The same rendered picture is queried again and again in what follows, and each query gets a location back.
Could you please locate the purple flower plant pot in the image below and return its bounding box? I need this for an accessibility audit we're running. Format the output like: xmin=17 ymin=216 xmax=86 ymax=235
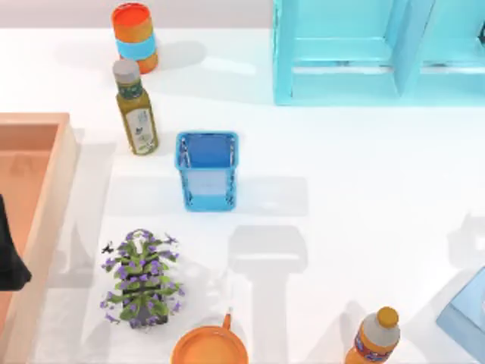
xmin=99 ymin=228 xmax=186 ymax=329

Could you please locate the light blue rack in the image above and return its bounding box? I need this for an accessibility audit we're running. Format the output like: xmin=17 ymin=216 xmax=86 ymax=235
xmin=271 ymin=0 xmax=485 ymax=107

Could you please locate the salmon-coloured shallow box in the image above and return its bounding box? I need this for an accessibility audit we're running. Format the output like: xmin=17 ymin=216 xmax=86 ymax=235
xmin=0 ymin=112 xmax=78 ymax=364

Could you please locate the orange cup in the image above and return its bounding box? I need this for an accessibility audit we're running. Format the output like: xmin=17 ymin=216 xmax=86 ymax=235
xmin=169 ymin=312 xmax=249 ymax=364

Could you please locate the pale blue box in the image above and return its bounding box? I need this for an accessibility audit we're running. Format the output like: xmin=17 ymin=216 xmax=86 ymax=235
xmin=435 ymin=265 xmax=485 ymax=352

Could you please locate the orange and blue can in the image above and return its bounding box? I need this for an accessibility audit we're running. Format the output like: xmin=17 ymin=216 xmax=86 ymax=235
xmin=111 ymin=2 xmax=159 ymax=75

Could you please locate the blue square basket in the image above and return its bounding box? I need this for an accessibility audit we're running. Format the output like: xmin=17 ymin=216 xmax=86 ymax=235
xmin=175 ymin=130 xmax=240 ymax=212

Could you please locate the orange soda bottle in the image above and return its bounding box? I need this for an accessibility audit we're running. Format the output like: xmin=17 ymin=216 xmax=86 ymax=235
xmin=343 ymin=306 xmax=402 ymax=364

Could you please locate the green bottle with grey cap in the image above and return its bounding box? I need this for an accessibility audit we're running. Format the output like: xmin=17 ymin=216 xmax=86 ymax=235
xmin=111 ymin=59 xmax=160 ymax=156

